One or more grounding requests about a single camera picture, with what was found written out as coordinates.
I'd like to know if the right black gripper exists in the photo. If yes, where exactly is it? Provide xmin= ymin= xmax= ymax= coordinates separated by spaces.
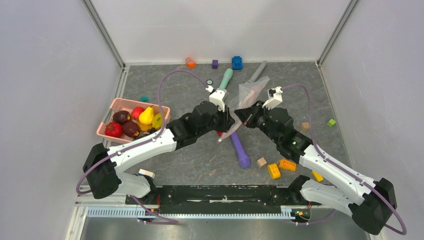
xmin=234 ymin=100 xmax=280 ymax=145

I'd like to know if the clear zip top bag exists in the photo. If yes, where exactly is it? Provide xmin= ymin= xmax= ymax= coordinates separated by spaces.
xmin=218 ymin=76 xmax=270 ymax=142

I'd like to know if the yellow starfruit toy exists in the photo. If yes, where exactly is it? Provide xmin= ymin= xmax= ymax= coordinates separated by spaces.
xmin=151 ymin=113 xmax=166 ymax=130

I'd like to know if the yellow pear toy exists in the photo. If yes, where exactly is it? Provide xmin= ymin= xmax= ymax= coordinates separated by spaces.
xmin=138 ymin=106 xmax=154 ymax=125

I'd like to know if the orange wrinkled fruit toy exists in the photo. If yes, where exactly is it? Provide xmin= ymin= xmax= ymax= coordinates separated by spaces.
xmin=136 ymin=121 xmax=152 ymax=132

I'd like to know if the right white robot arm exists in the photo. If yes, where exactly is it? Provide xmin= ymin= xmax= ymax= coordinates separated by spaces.
xmin=235 ymin=101 xmax=397 ymax=235

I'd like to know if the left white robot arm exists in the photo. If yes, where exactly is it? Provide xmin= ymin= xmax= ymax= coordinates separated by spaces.
xmin=82 ymin=101 xmax=235 ymax=204

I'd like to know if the purple toy microphone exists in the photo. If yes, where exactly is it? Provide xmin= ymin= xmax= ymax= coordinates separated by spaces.
xmin=230 ymin=131 xmax=252 ymax=169

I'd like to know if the mint green toy microphone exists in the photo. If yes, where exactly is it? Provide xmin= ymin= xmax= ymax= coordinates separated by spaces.
xmin=218 ymin=68 xmax=233 ymax=90

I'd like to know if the tan wooden cube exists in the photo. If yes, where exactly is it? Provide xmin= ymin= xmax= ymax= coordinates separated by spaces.
xmin=256 ymin=157 xmax=268 ymax=168

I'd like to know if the blue toy car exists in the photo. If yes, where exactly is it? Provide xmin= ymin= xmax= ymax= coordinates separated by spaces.
xmin=231 ymin=56 xmax=243 ymax=70

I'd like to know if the purple cube block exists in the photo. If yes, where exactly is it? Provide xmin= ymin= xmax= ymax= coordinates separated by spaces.
xmin=211 ymin=59 xmax=219 ymax=69

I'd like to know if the tan cube block right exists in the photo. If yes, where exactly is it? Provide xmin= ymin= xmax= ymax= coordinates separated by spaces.
xmin=300 ymin=122 xmax=311 ymax=131

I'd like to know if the orange toy brick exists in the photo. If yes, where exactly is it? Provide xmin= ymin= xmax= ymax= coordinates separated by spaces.
xmin=277 ymin=158 xmax=297 ymax=172

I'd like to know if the yellow toy brick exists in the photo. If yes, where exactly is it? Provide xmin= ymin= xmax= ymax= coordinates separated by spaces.
xmin=267 ymin=163 xmax=281 ymax=180

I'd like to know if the orange semicircle block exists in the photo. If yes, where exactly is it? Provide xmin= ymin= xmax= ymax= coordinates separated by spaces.
xmin=185 ymin=57 xmax=197 ymax=69

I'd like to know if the lime green cube block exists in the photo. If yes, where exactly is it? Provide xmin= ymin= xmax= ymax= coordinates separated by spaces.
xmin=327 ymin=118 xmax=336 ymax=127

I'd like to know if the teal house block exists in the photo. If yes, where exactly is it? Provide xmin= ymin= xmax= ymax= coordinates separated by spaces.
xmin=139 ymin=96 xmax=150 ymax=103

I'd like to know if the yellow flat block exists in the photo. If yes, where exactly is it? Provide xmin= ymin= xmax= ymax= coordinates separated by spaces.
xmin=311 ymin=170 xmax=324 ymax=182

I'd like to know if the dark red mangosteen lower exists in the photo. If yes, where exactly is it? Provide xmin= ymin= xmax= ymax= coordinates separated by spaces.
xmin=122 ymin=121 xmax=140 ymax=138

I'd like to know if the dark red mangosteen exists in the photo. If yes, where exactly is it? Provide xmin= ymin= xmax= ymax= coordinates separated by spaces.
xmin=122 ymin=121 xmax=140 ymax=138
xmin=112 ymin=110 xmax=132 ymax=125

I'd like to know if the dark red mangosteen upper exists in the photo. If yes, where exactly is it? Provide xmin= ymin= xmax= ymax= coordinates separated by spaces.
xmin=112 ymin=110 xmax=132 ymax=125

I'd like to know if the pink plastic basket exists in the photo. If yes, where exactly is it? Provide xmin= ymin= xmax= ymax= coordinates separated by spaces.
xmin=96 ymin=98 xmax=160 ymax=144

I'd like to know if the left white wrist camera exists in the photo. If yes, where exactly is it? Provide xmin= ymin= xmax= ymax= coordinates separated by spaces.
xmin=205 ymin=85 xmax=228 ymax=112

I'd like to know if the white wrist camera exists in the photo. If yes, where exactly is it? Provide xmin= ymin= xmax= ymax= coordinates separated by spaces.
xmin=205 ymin=85 xmax=228 ymax=112
xmin=262 ymin=86 xmax=283 ymax=110

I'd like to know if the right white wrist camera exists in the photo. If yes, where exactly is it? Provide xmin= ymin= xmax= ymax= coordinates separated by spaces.
xmin=262 ymin=86 xmax=283 ymax=110

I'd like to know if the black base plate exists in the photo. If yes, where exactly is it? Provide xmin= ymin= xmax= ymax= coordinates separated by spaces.
xmin=139 ymin=185 xmax=309 ymax=214

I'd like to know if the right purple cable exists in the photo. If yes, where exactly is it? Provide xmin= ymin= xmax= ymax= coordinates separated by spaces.
xmin=281 ymin=83 xmax=408 ymax=236

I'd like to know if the purple cable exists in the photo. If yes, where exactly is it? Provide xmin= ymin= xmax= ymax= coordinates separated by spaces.
xmin=75 ymin=69 xmax=215 ymax=196
xmin=281 ymin=83 xmax=408 ymax=236

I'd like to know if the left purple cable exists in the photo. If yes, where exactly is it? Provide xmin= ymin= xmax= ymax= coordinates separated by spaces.
xmin=75 ymin=69 xmax=215 ymax=196

